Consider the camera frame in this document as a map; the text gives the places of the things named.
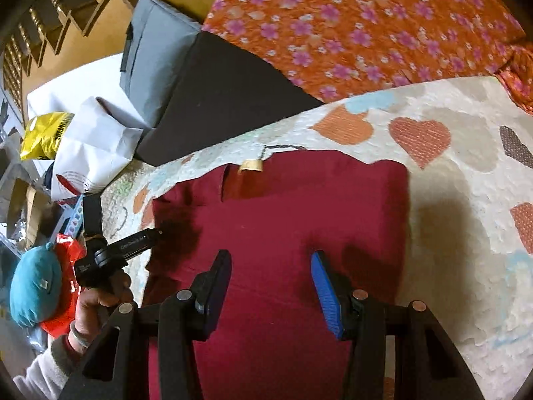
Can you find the dark red garment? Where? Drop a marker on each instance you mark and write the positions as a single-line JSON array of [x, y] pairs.
[[270, 266]]

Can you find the heart print blanket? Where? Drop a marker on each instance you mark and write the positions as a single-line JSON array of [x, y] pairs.
[[437, 200]]

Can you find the person's left forearm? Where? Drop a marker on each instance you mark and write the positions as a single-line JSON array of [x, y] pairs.
[[43, 373]]

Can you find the yellow plastic bag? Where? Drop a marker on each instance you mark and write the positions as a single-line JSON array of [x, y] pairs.
[[43, 135]]

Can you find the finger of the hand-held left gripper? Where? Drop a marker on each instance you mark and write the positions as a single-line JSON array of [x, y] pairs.
[[135, 242]]

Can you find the teal fabric pouch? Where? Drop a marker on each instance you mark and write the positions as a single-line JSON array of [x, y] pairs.
[[35, 285]]

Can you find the red plastic bag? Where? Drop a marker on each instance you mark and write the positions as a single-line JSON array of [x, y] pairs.
[[62, 287]]

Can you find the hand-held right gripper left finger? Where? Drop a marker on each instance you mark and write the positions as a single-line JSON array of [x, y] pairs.
[[216, 277]]

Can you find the orange floral bedsheet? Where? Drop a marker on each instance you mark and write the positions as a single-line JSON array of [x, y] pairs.
[[366, 25]]

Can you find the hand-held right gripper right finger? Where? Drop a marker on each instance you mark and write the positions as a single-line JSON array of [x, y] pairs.
[[327, 291]]

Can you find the white sheet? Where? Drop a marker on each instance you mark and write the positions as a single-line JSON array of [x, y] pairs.
[[79, 81]]

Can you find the wooden stair railing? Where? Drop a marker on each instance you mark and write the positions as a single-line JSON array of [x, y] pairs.
[[46, 29]]

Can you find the grey and black cushion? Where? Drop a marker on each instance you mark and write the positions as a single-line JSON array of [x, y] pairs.
[[200, 79]]

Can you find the white paper bag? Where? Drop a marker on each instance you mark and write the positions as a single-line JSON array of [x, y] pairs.
[[93, 150]]

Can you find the person's left hand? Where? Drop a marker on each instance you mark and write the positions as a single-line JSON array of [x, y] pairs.
[[100, 302]]

